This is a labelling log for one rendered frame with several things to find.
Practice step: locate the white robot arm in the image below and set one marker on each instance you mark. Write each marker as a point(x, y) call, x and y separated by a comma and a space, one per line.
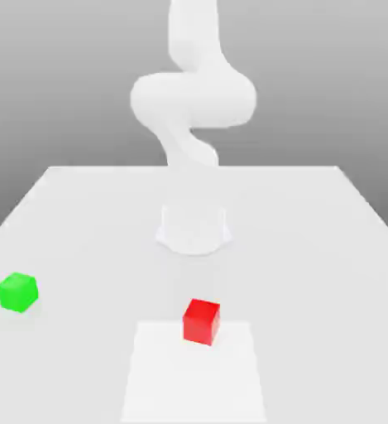
point(193, 99)

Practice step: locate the small red cube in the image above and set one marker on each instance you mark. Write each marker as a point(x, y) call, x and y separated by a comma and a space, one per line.
point(201, 323)

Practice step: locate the small green cube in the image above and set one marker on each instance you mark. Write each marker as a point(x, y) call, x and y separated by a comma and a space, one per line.
point(17, 292)

